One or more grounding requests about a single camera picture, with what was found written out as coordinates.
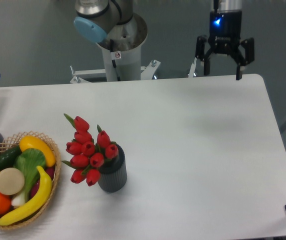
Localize beige round disc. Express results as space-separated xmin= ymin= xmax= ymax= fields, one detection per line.
xmin=0 ymin=167 xmax=25 ymax=196

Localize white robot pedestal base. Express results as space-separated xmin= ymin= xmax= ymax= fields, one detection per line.
xmin=70 ymin=22 xmax=161 ymax=84

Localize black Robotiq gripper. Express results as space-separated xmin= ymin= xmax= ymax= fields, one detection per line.
xmin=195 ymin=10 xmax=255 ymax=81

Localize green bok choy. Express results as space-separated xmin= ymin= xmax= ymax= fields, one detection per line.
xmin=11 ymin=148 xmax=46 ymax=208

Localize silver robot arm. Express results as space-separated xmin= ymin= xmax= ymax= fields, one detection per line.
xmin=73 ymin=0 xmax=255 ymax=82

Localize yellow banana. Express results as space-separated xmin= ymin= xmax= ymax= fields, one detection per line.
xmin=0 ymin=165 xmax=52 ymax=226

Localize green cucumber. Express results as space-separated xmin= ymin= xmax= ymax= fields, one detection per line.
xmin=0 ymin=145 xmax=22 ymax=171

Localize woven wicker basket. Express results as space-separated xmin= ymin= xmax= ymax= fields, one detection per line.
xmin=0 ymin=131 xmax=61 ymax=231

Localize red tulip bouquet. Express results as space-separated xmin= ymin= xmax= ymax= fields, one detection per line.
xmin=64 ymin=113 xmax=120 ymax=187

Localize purple red vegetable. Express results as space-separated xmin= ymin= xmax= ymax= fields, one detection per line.
xmin=29 ymin=166 xmax=55 ymax=199

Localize dark grey ribbed vase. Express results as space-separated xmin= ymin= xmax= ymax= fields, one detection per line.
xmin=98 ymin=144 xmax=128 ymax=193

